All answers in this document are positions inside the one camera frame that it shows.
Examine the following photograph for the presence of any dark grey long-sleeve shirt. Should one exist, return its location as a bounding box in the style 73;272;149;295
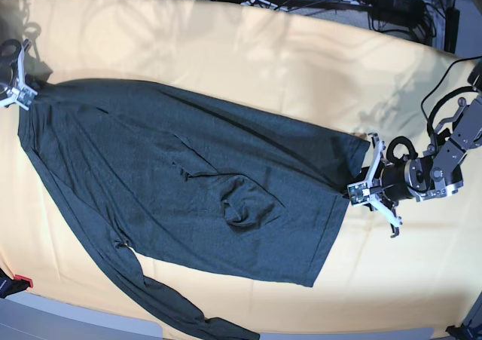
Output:
18;79;369;339

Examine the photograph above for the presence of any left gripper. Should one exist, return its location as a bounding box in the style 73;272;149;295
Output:
345;133;430;238

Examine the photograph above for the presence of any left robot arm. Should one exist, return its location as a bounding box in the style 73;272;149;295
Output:
343;57;481;237

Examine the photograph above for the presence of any black clamp right corner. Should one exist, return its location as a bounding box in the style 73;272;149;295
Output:
445;324;479;340

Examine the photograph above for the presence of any yellow table cloth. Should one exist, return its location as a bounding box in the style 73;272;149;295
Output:
1;0;481;336

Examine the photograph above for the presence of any black table leg post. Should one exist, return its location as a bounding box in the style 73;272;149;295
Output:
444;7;460;54

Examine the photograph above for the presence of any red and black clamp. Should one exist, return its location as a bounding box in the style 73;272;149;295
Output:
0;269;33;299

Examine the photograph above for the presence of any black power adapter box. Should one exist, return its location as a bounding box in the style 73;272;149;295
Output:
373;0;426;21

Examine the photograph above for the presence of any tangle of black cables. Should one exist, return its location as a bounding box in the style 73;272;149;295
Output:
367;0;444;49

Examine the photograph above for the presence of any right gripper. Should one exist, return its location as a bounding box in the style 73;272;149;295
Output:
1;39;38;111

